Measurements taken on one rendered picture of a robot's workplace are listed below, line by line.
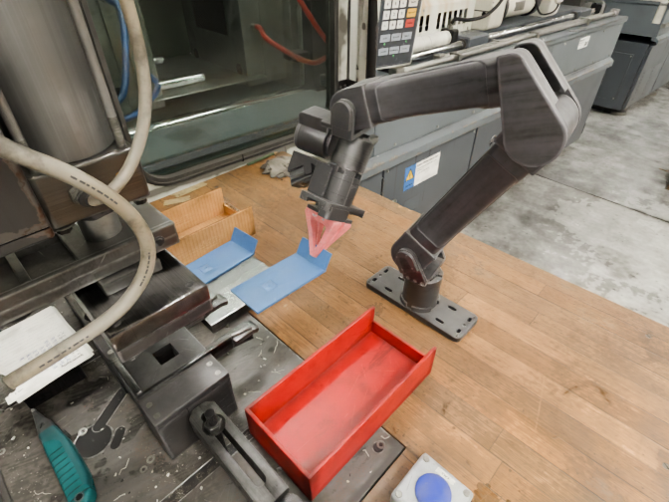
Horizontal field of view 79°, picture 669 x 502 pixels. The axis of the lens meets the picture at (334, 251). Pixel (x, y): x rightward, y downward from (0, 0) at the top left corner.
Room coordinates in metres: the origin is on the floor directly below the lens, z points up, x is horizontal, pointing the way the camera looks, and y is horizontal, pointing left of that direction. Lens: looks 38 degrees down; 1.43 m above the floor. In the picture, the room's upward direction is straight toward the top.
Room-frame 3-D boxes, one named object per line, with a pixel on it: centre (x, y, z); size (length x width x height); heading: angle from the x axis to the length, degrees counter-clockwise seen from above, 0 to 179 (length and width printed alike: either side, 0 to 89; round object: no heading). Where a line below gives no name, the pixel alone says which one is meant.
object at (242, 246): (0.61, 0.23, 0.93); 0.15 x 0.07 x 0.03; 139
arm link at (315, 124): (0.62, 0.00, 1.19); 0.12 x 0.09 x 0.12; 55
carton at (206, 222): (0.69, 0.31, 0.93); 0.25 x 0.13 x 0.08; 136
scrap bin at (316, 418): (0.32, -0.02, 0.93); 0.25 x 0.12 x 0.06; 136
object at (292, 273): (0.49, 0.08, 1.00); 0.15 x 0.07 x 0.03; 135
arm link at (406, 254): (0.52, -0.14, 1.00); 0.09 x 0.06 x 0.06; 145
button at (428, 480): (0.19, -0.11, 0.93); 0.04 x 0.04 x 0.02
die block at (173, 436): (0.35, 0.24, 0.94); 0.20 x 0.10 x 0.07; 46
